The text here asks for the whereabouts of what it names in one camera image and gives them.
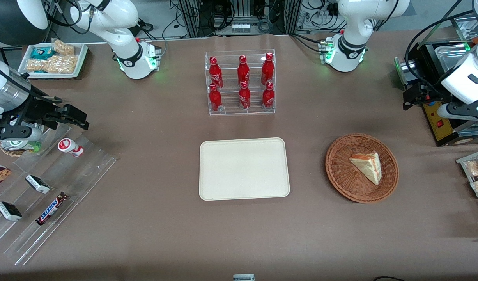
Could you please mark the white snack tray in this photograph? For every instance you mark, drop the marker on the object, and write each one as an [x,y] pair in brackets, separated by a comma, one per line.
[81,58]

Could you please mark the woven round coaster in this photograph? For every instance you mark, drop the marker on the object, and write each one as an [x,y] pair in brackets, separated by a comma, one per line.
[11,151]

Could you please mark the triangular sandwich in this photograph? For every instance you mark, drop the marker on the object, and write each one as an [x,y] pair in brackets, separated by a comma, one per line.
[369,167]

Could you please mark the brown wicker basket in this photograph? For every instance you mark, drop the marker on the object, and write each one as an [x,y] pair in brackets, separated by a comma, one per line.
[340,171]

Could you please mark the black food warmer appliance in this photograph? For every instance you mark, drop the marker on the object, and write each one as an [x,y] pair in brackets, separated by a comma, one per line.
[443,130]

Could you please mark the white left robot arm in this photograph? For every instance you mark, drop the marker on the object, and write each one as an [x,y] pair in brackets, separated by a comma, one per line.
[350,43]

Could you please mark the small rice cracker packet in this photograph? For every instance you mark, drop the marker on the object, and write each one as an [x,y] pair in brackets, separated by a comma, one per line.
[63,47]

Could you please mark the grey device with label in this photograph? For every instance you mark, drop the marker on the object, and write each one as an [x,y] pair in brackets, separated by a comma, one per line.
[243,277]

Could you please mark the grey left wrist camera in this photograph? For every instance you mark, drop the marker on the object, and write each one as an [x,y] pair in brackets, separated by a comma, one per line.
[463,111]

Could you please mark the red cola bottle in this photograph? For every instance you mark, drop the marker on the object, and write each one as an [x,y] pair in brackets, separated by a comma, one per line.
[215,99]
[268,96]
[215,74]
[244,97]
[243,72]
[267,70]

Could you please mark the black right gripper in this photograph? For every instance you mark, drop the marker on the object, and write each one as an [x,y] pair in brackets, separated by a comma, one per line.
[37,110]

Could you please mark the teal snack packet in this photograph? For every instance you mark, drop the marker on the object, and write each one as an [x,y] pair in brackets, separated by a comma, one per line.
[42,52]

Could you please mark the black white snack bar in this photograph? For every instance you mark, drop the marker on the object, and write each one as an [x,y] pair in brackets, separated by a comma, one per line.
[38,184]
[9,211]

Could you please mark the clear acrylic bottle rack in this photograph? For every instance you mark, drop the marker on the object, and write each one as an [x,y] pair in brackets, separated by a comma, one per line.
[231,110]

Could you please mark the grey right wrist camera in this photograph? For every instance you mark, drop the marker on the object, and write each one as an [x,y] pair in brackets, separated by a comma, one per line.
[16,133]

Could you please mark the cream plastic tray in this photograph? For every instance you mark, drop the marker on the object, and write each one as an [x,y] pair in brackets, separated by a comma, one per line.
[244,168]

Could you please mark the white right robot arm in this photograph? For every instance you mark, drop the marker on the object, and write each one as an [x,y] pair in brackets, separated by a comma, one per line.
[126,35]

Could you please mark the Snickers chocolate bar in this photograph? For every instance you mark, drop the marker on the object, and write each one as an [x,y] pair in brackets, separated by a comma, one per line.
[51,209]

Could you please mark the white red yogurt bottle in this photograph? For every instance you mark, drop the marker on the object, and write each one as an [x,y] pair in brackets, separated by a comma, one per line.
[69,146]

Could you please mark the green cup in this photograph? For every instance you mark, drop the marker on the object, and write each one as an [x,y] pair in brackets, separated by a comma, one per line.
[35,147]

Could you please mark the grey snack tray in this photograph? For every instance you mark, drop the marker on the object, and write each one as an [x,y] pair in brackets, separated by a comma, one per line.
[467,160]

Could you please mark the clear acrylic stepped display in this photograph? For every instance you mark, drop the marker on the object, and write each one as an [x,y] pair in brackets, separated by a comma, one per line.
[79,183]

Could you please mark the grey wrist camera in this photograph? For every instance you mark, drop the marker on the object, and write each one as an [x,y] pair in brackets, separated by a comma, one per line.
[16,133]
[463,111]

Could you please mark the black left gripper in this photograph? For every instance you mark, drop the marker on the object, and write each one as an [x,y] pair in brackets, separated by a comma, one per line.
[425,92]

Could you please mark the aluminium equipment frame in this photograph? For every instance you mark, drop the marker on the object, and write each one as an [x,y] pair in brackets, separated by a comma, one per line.
[192,17]

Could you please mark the large rice cracker packet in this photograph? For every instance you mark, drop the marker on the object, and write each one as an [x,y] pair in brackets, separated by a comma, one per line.
[55,64]

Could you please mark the white power strip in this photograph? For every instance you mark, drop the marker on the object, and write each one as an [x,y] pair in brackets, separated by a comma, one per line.
[241,28]

